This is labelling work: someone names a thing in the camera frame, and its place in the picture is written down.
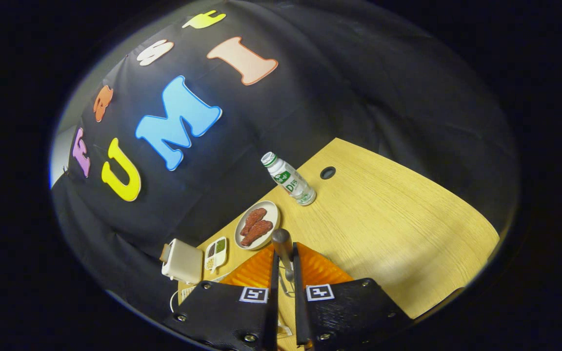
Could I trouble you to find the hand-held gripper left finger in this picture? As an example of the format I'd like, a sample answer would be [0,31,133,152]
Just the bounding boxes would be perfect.
[161,244,280,351]

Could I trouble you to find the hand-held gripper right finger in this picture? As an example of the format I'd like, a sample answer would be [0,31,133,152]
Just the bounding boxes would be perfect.
[292,242,413,349]

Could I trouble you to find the white metal dish rack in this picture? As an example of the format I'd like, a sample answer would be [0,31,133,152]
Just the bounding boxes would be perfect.
[170,273,233,313]

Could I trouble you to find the silver wire basket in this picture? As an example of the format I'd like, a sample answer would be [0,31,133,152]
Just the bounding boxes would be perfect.
[279,279,295,338]

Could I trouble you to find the wooden handle spoon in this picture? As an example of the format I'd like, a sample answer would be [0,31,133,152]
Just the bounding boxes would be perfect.
[271,229,295,283]

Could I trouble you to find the white divided bean dish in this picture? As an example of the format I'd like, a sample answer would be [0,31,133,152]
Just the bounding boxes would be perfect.
[204,236,228,273]

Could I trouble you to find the beige plate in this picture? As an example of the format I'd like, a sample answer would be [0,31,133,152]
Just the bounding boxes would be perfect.
[234,200,281,251]

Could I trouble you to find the white toaster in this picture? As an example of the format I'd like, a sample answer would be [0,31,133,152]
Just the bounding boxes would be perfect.
[161,238,204,285]

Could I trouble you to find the red meat slice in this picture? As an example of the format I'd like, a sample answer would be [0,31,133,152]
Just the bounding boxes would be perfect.
[241,220,274,247]
[240,208,267,236]

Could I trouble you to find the white green drink bottle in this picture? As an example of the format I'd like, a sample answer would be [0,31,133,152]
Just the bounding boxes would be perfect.
[261,152,317,206]

